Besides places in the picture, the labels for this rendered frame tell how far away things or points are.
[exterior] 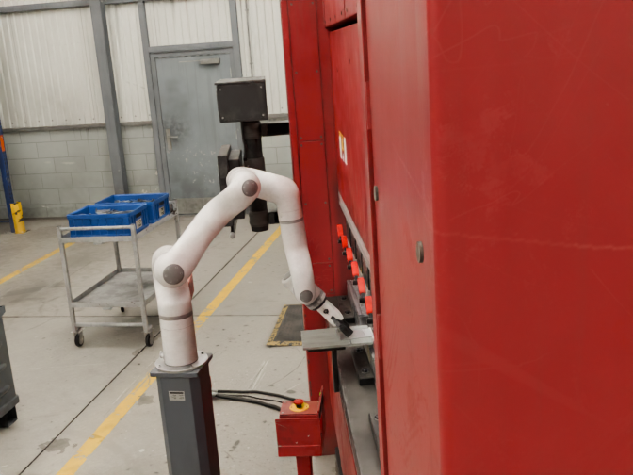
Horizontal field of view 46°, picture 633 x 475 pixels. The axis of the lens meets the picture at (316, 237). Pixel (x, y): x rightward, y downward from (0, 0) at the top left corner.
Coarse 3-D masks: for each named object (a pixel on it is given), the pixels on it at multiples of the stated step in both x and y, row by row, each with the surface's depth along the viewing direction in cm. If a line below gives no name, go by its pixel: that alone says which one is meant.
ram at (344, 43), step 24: (336, 48) 309; (336, 72) 318; (336, 96) 328; (360, 96) 238; (336, 120) 338; (360, 120) 243; (336, 144) 349; (360, 144) 249; (360, 168) 255; (360, 192) 261; (360, 216) 268
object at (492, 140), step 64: (384, 0) 42; (448, 0) 29; (512, 0) 29; (576, 0) 29; (384, 64) 43; (448, 64) 30; (512, 64) 30; (576, 64) 30; (384, 128) 45; (448, 128) 30; (512, 128) 30; (576, 128) 31; (384, 192) 48; (448, 192) 31; (512, 192) 31; (576, 192) 31; (384, 256) 50; (448, 256) 32; (512, 256) 32; (576, 256) 32; (384, 320) 53; (448, 320) 32; (512, 320) 32; (576, 320) 33; (384, 384) 56; (448, 384) 33; (512, 384) 33; (576, 384) 33; (384, 448) 58; (448, 448) 34; (512, 448) 34; (576, 448) 34
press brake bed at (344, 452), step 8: (328, 352) 367; (328, 360) 373; (328, 368) 380; (336, 392) 315; (336, 400) 320; (336, 408) 328; (344, 408) 273; (336, 416) 334; (344, 416) 275; (336, 424) 340; (344, 424) 279; (336, 432) 346; (344, 432) 284; (344, 440) 288; (336, 448) 392; (344, 448) 292; (352, 448) 244; (336, 456) 385; (344, 456) 297; (352, 456) 248; (344, 464) 302; (352, 464) 249; (344, 472) 306; (352, 472) 252
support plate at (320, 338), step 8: (328, 328) 297; (352, 328) 295; (360, 328) 294; (304, 336) 290; (312, 336) 289; (320, 336) 289; (328, 336) 288; (336, 336) 288; (304, 344) 282; (312, 344) 282; (320, 344) 281; (328, 344) 281; (336, 344) 280; (344, 344) 280; (352, 344) 280; (360, 344) 280; (368, 344) 280
